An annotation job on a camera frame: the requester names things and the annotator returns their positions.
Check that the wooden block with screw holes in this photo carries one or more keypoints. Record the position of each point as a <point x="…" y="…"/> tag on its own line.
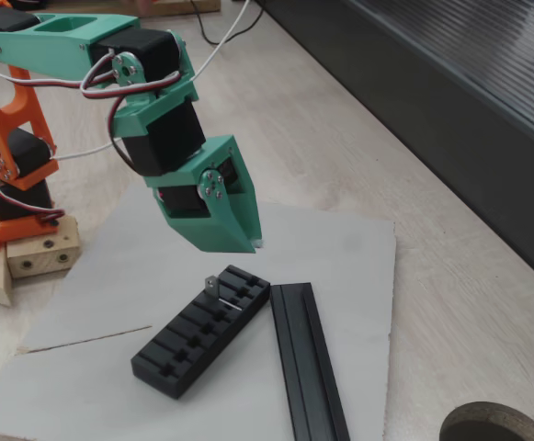
<point x="37" y="257"/>

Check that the grey horizontal window blind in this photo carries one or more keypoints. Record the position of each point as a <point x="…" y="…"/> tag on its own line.
<point x="501" y="55"/>

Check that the black aluminium profile rail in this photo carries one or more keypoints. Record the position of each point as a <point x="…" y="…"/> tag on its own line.
<point x="303" y="367"/>

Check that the black slotted holder block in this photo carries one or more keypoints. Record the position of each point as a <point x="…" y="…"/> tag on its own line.
<point x="156" y="381"/>

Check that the green gripper with servo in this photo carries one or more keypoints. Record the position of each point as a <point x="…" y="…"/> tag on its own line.
<point x="202" y="230"/>

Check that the light wooden plank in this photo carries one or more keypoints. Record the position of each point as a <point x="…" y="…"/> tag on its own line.
<point x="179" y="7"/>

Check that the person's hand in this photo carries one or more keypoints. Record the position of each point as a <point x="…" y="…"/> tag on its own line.
<point x="143" y="5"/>

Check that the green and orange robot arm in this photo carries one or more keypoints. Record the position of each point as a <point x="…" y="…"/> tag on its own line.
<point x="55" y="50"/>

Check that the small metal L bracket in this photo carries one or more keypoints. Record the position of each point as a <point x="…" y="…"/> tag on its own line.
<point x="211" y="287"/>

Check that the grey faced plywood board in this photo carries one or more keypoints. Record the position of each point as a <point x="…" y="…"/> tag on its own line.
<point x="317" y="257"/>

